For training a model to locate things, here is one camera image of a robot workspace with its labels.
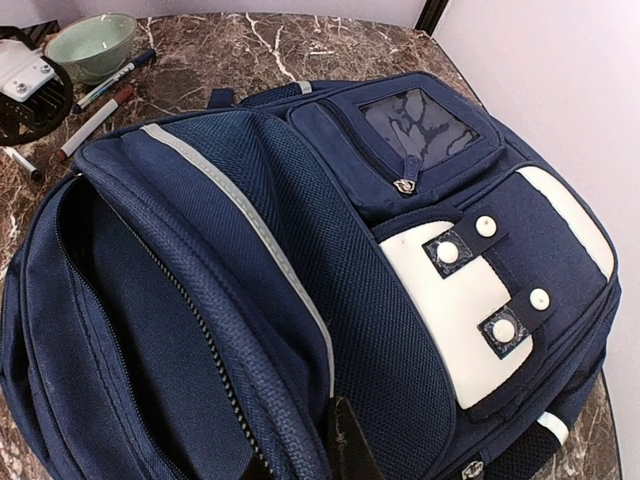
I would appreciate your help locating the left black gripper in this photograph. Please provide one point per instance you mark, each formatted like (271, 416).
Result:
(44, 111)

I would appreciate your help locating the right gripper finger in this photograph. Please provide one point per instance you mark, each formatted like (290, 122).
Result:
(347, 450)

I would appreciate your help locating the black capped white marker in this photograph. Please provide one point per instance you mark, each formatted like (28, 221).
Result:
(33, 172)

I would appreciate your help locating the red capped white marker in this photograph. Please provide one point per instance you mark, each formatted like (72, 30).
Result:
(83, 133)

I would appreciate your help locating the blue capped white marker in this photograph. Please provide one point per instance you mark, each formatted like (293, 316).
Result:
(122, 73)

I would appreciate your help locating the navy blue backpack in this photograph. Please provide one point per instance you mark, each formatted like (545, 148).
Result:
(191, 297)

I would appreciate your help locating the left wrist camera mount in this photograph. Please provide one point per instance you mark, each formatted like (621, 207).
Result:
(23, 71)

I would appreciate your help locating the left black frame post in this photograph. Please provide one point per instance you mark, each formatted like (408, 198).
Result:
(430, 15)

